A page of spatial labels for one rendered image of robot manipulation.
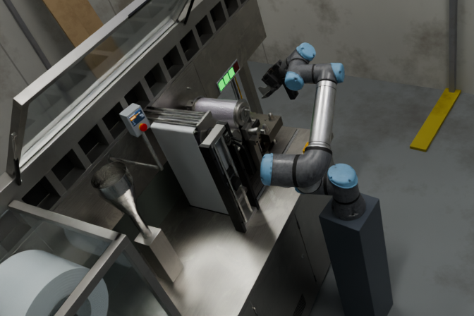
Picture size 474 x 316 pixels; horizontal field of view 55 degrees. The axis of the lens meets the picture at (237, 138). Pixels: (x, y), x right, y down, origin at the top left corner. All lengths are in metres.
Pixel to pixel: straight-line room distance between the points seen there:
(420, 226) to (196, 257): 1.60
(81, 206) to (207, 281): 0.62
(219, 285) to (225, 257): 0.14
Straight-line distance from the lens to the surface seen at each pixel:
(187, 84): 2.40
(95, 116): 1.98
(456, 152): 3.66
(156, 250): 1.98
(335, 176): 1.96
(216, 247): 2.16
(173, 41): 2.31
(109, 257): 1.37
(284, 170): 1.59
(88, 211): 2.03
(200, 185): 2.18
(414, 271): 3.01
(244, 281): 2.01
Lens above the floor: 2.52
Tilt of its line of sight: 37 degrees down
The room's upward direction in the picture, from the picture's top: 20 degrees counter-clockwise
